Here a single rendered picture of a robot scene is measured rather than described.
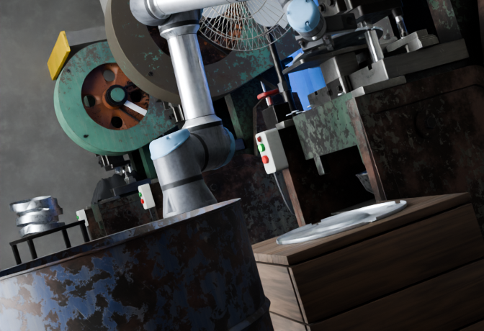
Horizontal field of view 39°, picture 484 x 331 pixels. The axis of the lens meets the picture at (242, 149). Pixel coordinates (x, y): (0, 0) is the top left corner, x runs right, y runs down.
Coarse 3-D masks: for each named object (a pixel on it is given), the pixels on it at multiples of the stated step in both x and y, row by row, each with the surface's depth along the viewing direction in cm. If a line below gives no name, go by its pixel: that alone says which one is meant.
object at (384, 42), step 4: (396, 36) 208; (380, 40) 206; (384, 40) 206; (388, 40) 207; (392, 40) 207; (396, 40) 208; (380, 44) 206; (384, 44) 206; (388, 44) 207; (384, 48) 206; (364, 52) 210; (368, 52) 208; (384, 52) 206; (360, 56) 212; (364, 56) 210; (368, 56) 209; (360, 60) 213
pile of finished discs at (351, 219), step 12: (384, 204) 156; (396, 204) 150; (336, 216) 162; (348, 216) 151; (360, 216) 143; (372, 216) 142; (384, 216) 135; (300, 228) 159; (312, 228) 154; (324, 228) 143; (336, 228) 140; (348, 228) 133; (276, 240) 147; (288, 240) 139; (300, 240) 137
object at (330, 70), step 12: (348, 48) 202; (360, 48) 203; (300, 60) 196; (312, 60) 196; (324, 60) 205; (336, 60) 202; (348, 60) 203; (288, 72) 206; (324, 72) 209; (336, 72) 203; (348, 72) 203; (336, 84) 204; (348, 84) 202; (336, 96) 206
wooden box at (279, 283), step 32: (320, 224) 160; (384, 224) 129; (416, 224) 131; (448, 224) 133; (256, 256) 142; (288, 256) 124; (320, 256) 126; (352, 256) 127; (384, 256) 128; (416, 256) 130; (448, 256) 132; (480, 256) 134; (288, 288) 128; (320, 288) 124; (352, 288) 126; (384, 288) 128; (416, 288) 129; (448, 288) 131; (480, 288) 133; (288, 320) 133; (320, 320) 125; (352, 320) 125; (384, 320) 127; (416, 320) 129; (448, 320) 130; (480, 320) 133
